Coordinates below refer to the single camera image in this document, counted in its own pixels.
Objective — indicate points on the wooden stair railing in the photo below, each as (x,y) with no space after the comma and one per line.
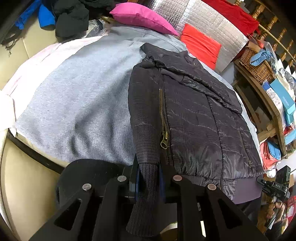
(274,26)

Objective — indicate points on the red pillow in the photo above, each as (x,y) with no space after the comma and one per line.
(201,46)

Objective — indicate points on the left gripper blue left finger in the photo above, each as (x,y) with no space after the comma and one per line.
(116,206)

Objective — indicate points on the red garment on railing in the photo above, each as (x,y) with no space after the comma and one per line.
(236,15)

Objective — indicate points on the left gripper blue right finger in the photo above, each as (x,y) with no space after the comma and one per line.
(190,200)

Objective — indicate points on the wooden shelf table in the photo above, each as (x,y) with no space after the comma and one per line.
(260,108)

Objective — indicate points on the blue cardboard box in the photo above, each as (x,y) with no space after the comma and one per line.
(286,100)

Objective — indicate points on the dark quilted zip jacket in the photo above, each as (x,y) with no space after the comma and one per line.
(184,117)

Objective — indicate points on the pink pillow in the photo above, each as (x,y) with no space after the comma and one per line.
(138,15)

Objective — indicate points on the wicker basket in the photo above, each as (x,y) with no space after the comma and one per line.
(262,72)

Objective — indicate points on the grey fleece blanket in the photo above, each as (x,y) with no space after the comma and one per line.
(74,97)

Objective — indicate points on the light blue cloth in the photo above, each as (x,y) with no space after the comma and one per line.
(261,56)

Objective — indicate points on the black puffer jacket pile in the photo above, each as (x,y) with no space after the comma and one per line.
(72,17)

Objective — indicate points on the blue garment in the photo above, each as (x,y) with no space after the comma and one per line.
(45,17)

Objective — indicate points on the silver foil insulation mat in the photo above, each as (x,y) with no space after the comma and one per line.
(207,20)

